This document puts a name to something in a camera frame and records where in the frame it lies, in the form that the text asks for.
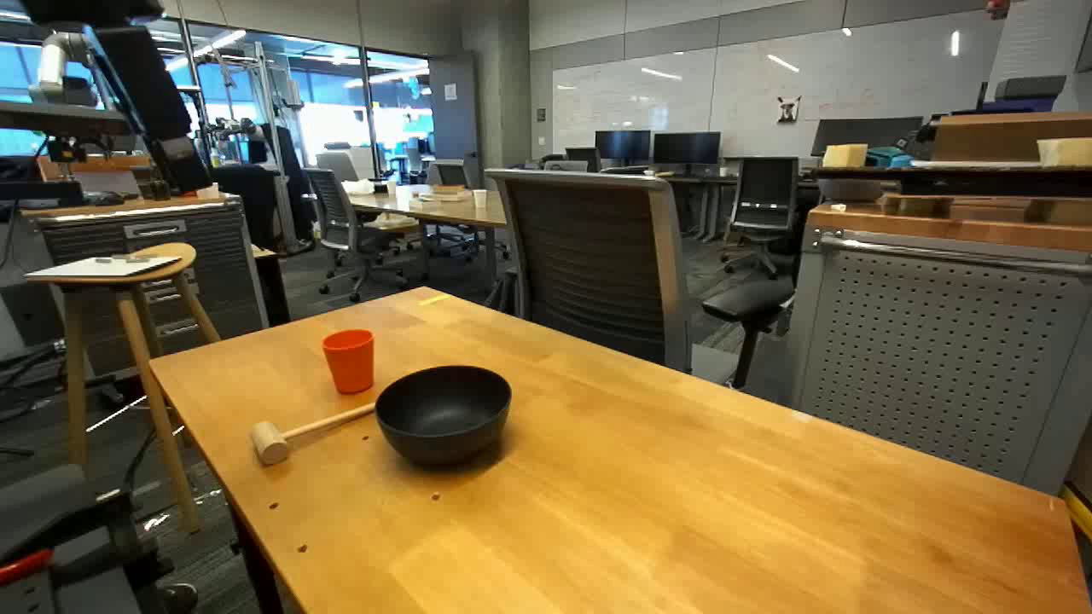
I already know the dark monitor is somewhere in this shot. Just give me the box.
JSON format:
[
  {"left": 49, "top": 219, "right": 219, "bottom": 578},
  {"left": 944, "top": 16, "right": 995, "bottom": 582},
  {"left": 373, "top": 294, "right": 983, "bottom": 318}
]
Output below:
[{"left": 810, "top": 116, "right": 925, "bottom": 158}]

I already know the white flat board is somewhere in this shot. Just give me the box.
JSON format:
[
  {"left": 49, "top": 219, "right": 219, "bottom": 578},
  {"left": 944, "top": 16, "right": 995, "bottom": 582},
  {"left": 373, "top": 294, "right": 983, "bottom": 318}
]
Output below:
[{"left": 24, "top": 254, "right": 183, "bottom": 283}]

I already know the black office chair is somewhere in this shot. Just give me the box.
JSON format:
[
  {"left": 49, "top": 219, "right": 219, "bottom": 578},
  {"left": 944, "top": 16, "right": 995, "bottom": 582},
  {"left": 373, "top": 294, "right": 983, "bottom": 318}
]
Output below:
[{"left": 721, "top": 156, "right": 801, "bottom": 279}]

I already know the whiteboard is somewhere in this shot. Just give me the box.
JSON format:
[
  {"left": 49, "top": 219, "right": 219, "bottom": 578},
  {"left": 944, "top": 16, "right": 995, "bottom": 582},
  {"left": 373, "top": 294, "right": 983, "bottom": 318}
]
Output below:
[{"left": 551, "top": 12, "right": 1004, "bottom": 159}]

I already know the grey perforated cabinet wooden top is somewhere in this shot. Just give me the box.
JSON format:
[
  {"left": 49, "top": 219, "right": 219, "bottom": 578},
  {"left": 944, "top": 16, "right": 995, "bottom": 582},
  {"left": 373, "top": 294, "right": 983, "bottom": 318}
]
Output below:
[{"left": 788, "top": 203, "right": 1092, "bottom": 496}]

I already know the row of monitors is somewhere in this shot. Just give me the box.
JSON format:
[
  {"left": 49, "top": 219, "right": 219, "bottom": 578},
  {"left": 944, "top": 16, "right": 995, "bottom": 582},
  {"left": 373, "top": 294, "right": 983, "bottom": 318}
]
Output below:
[{"left": 594, "top": 130, "right": 723, "bottom": 168}]

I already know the grey mesh office chair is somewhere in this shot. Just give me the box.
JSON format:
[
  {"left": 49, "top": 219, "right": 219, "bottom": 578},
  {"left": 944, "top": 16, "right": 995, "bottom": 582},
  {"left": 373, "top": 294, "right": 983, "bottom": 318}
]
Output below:
[{"left": 485, "top": 168, "right": 799, "bottom": 390}]

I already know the grey drawer cabinet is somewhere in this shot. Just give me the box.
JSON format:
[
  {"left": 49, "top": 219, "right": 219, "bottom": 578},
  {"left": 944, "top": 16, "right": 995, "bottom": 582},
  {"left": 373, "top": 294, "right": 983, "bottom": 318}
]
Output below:
[{"left": 21, "top": 194, "right": 270, "bottom": 377}]

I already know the long wooden meeting table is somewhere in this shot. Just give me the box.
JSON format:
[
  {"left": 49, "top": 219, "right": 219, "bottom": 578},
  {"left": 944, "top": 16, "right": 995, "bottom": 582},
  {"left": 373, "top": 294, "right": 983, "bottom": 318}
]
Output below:
[{"left": 345, "top": 183, "right": 509, "bottom": 287}]

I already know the orange plastic cup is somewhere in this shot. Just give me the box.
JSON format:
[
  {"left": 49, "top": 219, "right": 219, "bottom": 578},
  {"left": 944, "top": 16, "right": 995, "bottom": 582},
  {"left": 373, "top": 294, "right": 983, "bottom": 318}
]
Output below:
[{"left": 322, "top": 329, "right": 375, "bottom": 395}]

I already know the black bowl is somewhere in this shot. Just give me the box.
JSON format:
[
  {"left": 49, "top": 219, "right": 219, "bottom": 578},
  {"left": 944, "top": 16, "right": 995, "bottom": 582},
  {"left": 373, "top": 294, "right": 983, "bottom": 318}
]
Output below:
[{"left": 375, "top": 366, "right": 513, "bottom": 467}]

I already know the metal frame rack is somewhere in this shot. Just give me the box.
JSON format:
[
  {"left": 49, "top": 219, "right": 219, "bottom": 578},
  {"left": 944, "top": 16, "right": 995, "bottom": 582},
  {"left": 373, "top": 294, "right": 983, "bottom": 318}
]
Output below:
[{"left": 191, "top": 41, "right": 315, "bottom": 255}]

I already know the window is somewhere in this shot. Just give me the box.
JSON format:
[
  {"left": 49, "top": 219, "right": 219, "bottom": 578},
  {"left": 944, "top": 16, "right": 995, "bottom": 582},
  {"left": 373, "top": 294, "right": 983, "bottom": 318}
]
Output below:
[{"left": 0, "top": 19, "right": 434, "bottom": 171}]

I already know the wooden mallet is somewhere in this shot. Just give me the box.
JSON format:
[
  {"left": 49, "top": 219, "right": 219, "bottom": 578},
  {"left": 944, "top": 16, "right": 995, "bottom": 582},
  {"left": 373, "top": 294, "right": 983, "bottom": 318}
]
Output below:
[{"left": 251, "top": 403, "right": 377, "bottom": 466}]

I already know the black stand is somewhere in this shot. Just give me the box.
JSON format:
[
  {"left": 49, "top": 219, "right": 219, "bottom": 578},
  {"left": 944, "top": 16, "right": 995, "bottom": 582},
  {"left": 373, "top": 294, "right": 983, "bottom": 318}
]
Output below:
[{"left": 0, "top": 465, "right": 199, "bottom": 614}]

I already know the wooden stool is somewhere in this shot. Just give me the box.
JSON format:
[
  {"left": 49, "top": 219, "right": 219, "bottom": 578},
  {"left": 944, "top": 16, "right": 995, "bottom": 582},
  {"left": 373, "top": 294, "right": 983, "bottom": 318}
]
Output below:
[{"left": 24, "top": 243, "right": 222, "bottom": 535}]

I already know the cardboard box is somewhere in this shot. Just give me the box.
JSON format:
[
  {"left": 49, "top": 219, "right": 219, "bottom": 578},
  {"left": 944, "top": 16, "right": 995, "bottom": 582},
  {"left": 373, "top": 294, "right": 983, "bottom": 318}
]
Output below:
[{"left": 931, "top": 112, "right": 1092, "bottom": 164}]

